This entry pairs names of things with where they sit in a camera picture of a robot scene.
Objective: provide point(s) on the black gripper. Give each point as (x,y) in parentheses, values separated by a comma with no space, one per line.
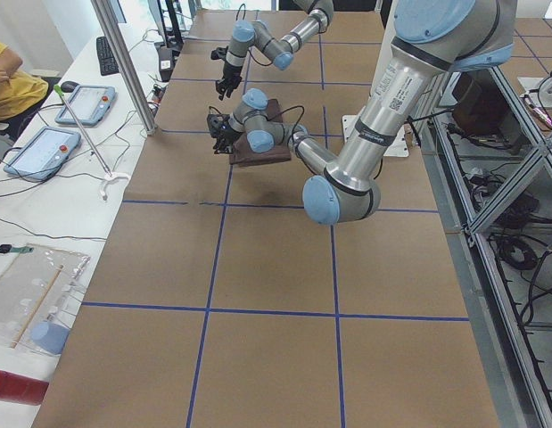
(225,135)
(230,72)

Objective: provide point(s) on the dark brown t-shirt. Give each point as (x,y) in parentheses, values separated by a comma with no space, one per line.
(255,148)

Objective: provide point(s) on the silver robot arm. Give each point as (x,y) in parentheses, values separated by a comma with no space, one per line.
(431,37)
(279,52)

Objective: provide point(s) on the black keyboard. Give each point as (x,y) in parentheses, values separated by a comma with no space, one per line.
(107,62)

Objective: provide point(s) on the upper teach pendant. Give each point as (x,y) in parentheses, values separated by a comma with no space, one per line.
(91,103)

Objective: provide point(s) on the teach pendant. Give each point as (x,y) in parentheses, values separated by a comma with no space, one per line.
(43,156)
(91,103)

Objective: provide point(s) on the black computer mouse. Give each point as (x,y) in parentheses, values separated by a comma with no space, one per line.
(68,86)

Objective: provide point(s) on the long metal grabber stick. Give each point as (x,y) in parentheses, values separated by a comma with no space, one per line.
(109,175)

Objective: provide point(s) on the lower teach pendant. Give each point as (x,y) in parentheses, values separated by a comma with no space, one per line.
(43,156)

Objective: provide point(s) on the person in yellow shirt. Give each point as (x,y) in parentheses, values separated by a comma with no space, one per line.
(21,94)

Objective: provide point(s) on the clear plastic bag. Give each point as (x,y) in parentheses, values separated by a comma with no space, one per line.
(43,285)

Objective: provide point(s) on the blue plastic cup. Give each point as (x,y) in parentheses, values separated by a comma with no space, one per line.
(50,336)

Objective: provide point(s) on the red cylinder bottle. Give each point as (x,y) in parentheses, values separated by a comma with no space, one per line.
(16,388)

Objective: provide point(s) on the aluminium frame post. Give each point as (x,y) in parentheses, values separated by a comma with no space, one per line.
(110,27)

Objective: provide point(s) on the green strap smartwatch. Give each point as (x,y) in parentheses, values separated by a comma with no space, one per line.
(7,248)

